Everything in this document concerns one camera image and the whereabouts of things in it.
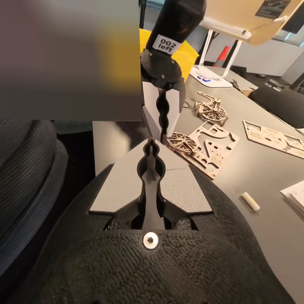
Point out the folded paper booklet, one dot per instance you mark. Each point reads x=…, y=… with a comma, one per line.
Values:
x=295, y=196

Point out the small dark wooden model part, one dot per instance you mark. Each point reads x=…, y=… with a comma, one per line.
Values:
x=152, y=169

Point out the black flat case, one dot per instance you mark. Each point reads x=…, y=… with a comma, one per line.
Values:
x=280, y=104

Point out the wooden bicycle model assembly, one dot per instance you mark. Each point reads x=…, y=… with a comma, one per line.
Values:
x=211, y=110

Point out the long wooden part sheet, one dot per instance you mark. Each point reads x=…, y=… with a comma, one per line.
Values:
x=268, y=137

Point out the wooden part sheet with holes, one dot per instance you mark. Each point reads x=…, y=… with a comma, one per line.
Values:
x=220, y=137

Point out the wooden scrap piece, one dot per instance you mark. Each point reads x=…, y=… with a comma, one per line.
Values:
x=248, y=91

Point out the person's ribbed sweater torso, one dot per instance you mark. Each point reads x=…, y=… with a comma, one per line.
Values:
x=23, y=178

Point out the cardboard display board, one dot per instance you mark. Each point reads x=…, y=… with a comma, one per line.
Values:
x=237, y=14

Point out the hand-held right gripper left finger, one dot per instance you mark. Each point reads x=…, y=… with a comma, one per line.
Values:
x=118, y=187

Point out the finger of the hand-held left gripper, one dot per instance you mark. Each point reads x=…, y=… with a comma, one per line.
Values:
x=173, y=106
x=149, y=104

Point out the white wax stick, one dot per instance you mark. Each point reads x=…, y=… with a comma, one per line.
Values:
x=250, y=201

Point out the wooden spoked wheel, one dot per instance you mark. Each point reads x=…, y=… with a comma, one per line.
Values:
x=181, y=143

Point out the orange traffic cone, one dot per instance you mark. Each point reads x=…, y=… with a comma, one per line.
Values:
x=223, y=55

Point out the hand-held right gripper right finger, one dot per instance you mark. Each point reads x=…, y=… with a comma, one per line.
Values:
x=182, y=187

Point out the small slim wooden model part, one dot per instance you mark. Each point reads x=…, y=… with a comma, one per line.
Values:
x=163, y=137

